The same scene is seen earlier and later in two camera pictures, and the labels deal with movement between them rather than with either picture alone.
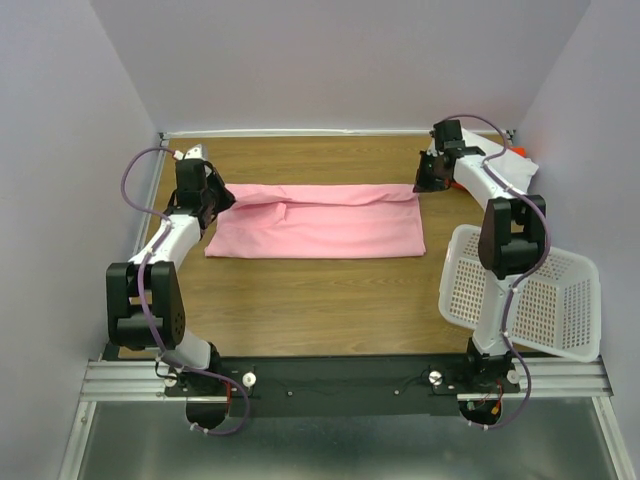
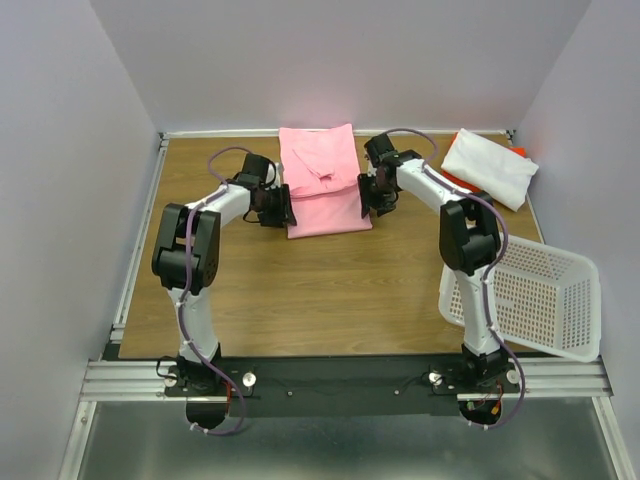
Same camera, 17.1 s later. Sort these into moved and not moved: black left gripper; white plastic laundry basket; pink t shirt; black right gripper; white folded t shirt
Moved: pink t shirt; black left gripper; black right gripper
Not moved: white plastic laundry basket; white folded t shirt
